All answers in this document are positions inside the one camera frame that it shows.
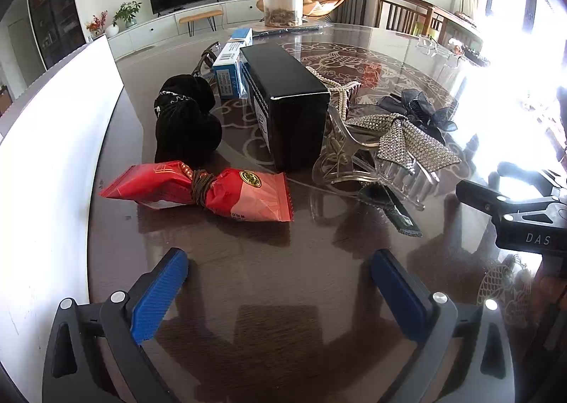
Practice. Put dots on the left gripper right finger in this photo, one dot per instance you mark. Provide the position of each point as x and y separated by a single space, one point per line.
483 368

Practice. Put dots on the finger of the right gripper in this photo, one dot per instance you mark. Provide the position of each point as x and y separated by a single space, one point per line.
537 225

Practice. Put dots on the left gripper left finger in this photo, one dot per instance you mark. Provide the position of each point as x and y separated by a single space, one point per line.
74 369

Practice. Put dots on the red snack packet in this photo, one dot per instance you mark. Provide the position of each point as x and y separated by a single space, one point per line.
234 193

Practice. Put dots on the black velvet pouch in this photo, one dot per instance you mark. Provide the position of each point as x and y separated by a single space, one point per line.
186 130

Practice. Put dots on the black rectangular box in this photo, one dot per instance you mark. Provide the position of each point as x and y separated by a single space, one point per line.
290 105

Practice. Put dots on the blue white medicine box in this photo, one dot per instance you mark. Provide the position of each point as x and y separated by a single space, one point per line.
227 66

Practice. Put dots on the rhinestone silver bow clip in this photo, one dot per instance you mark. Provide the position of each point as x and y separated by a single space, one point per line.
402 143

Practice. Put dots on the white cardboard box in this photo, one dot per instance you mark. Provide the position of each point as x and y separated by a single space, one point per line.
51 139

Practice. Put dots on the clear hair claw clip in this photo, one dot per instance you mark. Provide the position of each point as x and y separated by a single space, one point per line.
350 154

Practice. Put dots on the pearl bead hair clip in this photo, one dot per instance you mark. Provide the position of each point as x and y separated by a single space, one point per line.
343 92

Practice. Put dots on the wooden dining chair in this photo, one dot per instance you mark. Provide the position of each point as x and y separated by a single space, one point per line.
411 17

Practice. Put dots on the red flower vase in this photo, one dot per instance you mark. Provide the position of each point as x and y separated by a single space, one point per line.
102 25

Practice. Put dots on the dark glass display cabinet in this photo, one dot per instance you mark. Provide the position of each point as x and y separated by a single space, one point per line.
57 29

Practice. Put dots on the clear plastic jar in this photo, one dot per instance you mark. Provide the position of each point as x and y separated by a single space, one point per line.
282 13

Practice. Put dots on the green potted plant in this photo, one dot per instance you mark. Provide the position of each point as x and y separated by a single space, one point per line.
127 13

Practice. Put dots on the wooden bench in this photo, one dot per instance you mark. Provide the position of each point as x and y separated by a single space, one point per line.
190 21

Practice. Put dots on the white tv cabinet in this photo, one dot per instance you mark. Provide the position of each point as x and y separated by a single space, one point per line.
166 27

